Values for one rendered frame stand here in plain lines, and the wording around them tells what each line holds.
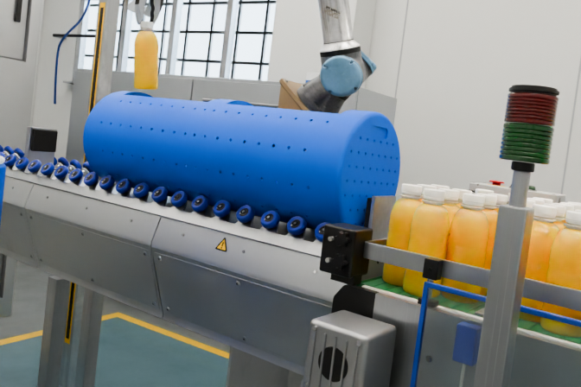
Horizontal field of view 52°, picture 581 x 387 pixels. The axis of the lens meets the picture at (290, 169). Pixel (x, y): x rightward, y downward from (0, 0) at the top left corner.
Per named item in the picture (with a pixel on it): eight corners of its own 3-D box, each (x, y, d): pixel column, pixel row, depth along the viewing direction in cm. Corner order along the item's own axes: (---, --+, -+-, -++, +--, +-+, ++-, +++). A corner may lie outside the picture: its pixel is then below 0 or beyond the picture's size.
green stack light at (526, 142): (506, 160, 85) (511, 125, 85) (554, 165, 81) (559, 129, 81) (492, 157, 80) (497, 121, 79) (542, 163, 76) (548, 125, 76)
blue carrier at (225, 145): (151, 184, 197) (162, 98, 196) (392, 237, 146) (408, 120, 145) (75, 180, 174) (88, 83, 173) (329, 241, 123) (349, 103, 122)
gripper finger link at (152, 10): (147, 28, 180) (147, -4, 179) (161, 28, 177) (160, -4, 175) (139, 28, 178) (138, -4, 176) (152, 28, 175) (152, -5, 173)
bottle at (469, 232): (475, 297, 113) (488, 204, 112) (482, 307, 106) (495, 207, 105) (438, 291, 114) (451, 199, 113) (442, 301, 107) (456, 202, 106)
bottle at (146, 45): (150, 90, 172) (150, 27, 169) (129, 88, 174) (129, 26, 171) (162, 89, 178) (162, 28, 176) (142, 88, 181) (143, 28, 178)
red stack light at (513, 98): (511, 124, 85) (515, 97, 84) (559, 129, 81) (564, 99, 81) (497, 120, 79) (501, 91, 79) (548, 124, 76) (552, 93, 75)
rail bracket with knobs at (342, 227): (341, 272, 121) (347, 221, 120) (373, 280, 116) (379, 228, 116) (314, 277, 113) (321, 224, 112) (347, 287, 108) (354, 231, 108)
